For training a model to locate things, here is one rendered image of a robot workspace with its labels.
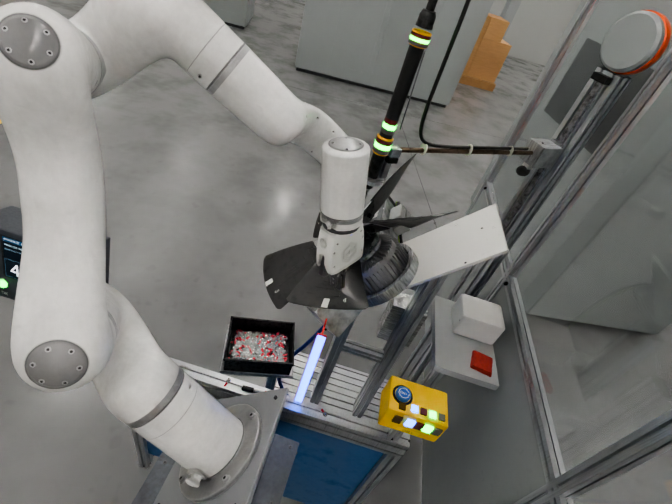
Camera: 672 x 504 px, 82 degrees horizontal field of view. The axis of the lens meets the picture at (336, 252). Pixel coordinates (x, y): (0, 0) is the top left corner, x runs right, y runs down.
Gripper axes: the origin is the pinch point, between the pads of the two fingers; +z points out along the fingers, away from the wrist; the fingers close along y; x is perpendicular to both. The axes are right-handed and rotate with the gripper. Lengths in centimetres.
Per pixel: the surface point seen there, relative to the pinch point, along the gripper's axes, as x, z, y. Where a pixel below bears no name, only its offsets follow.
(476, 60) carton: 357, 116, 764
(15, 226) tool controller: 58, -5, -46
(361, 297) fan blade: 2.1, 15.8, 12.3
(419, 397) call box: -22.1, 33.5, 10.6
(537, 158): -9, -8, 81
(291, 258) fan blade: 38, 28, 18
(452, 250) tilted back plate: -2, 18, 52
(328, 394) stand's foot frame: 34, 128, 36
